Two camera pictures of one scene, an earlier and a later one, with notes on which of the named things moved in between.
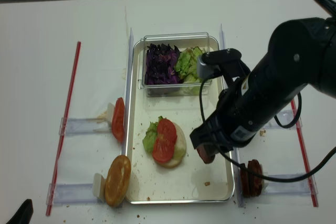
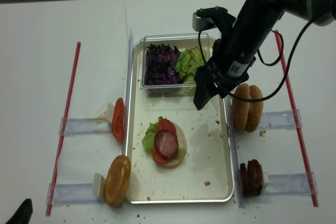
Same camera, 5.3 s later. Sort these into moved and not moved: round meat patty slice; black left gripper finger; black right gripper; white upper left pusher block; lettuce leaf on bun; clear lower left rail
Moved: black right gripper; round meat patty slice
Not moved: clear lower left rail; black left gripper finger; lettuce leaf on bun; white upper left pusher block
